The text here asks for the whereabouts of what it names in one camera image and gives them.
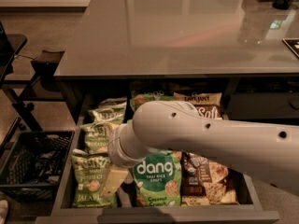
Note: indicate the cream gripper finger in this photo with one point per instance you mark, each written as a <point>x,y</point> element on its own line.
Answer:
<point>114,177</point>

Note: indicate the green jalapeno chip bag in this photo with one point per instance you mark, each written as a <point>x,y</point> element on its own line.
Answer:
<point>96,136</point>
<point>110,110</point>
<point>89,170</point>

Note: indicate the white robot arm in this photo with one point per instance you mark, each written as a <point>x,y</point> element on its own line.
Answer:
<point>269,152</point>

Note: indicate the front dang rice chips bag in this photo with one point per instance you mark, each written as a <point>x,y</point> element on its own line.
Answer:
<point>158,180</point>

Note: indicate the dang rice chips bag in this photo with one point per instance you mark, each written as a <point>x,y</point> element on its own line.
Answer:
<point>158,180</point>
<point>139,98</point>

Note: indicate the rear dang rice chips bag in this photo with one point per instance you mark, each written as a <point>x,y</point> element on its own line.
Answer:
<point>139,98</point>

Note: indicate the front sea salt chips bag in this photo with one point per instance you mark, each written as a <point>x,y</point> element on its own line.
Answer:
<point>205,182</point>

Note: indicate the sea salt chips bag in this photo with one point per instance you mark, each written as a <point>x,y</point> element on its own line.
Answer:
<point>208,105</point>
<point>205,182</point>

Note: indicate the rear sea salt chips bag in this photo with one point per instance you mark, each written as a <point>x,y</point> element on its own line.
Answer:
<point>208,105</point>

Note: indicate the grey open top drawer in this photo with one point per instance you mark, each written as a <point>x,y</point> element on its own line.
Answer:
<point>248,211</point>

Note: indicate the grey counter cabinet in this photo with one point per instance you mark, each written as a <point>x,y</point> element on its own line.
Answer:
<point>211,41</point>

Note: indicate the black framed card on counter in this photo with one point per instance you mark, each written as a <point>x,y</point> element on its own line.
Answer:
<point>292,44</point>

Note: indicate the black plastic crate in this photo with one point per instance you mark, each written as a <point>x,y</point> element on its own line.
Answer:
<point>34,166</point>

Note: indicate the dark bar stool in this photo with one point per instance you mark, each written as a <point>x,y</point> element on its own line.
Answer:
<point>38,101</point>

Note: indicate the dark lower cabinet drawers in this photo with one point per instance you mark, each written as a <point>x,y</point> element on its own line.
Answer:
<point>263,99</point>

